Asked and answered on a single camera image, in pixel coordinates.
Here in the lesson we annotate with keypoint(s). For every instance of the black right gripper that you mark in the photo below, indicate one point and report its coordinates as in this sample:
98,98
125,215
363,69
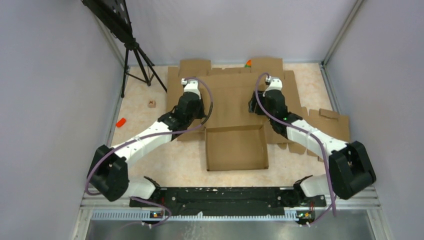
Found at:
252,104

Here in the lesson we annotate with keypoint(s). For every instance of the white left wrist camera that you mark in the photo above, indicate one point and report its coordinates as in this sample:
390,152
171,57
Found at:
190,85

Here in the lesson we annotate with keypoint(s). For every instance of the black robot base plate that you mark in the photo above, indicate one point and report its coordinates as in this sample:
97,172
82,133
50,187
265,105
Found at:
233,201

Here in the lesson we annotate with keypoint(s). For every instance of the small orange block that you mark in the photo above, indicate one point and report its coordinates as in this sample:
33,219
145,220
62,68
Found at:
121,122

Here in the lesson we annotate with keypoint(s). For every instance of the brown cardboard box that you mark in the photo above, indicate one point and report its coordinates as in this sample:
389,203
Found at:
235,139

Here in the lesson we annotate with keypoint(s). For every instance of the black tripod music stand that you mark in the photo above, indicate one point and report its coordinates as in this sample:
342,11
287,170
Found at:
114,15

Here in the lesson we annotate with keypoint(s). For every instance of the orange green toy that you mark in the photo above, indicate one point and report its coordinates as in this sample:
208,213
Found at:
248,64

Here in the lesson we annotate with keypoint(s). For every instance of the small wooden letter cube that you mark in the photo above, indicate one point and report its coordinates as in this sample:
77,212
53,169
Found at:
152,104

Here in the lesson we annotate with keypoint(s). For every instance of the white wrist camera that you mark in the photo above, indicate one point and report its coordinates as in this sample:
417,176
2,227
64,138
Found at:
190,85
273,83

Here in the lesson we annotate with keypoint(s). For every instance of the white slotted cable duct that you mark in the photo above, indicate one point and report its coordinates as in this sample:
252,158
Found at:
156,216

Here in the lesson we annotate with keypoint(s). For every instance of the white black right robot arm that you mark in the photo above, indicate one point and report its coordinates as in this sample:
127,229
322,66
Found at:
349,169

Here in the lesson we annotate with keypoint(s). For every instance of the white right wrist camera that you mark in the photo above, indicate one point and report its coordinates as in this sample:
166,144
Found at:
273,83

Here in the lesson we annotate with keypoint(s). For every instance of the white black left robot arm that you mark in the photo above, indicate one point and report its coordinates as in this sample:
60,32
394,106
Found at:
109,170

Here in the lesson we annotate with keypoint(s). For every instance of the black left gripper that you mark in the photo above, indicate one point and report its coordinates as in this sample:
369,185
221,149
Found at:
201,114

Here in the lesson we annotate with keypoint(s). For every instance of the flat cardboard sheet pile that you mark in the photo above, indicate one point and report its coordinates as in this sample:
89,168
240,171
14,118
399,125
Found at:
199,68

